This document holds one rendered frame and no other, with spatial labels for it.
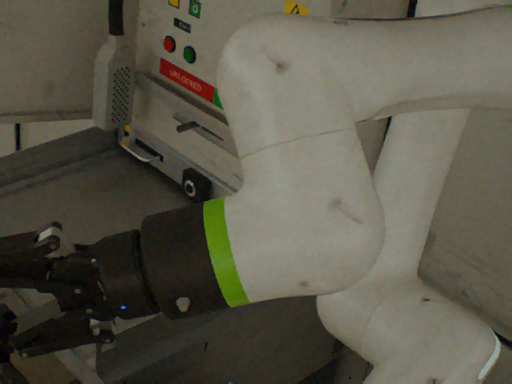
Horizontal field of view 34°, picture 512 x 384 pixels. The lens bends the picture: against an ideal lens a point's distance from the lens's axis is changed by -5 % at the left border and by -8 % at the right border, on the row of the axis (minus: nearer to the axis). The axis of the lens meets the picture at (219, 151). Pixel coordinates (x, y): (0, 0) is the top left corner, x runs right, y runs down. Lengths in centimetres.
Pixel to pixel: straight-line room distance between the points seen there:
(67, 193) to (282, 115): 112
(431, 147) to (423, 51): 33
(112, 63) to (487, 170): 74
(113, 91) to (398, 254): 80
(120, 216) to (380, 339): 75
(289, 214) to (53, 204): 110
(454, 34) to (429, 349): 40
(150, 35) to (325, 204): 113
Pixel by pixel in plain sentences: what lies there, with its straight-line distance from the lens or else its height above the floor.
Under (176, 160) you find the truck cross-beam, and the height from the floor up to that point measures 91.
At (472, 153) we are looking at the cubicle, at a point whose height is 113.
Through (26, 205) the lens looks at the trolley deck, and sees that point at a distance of 173.
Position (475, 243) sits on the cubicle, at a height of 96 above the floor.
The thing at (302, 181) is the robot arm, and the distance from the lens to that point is 67.
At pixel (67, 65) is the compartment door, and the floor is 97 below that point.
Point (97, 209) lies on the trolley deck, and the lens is 172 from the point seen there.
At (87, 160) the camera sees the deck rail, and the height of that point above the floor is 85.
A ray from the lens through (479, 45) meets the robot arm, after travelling 85.
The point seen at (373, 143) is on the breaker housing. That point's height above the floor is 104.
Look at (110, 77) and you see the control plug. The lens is 171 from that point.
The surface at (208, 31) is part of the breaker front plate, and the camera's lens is 161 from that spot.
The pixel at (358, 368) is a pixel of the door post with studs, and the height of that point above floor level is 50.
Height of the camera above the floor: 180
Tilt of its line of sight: 29 degrees down
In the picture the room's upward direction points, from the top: 6 degrees clockwise
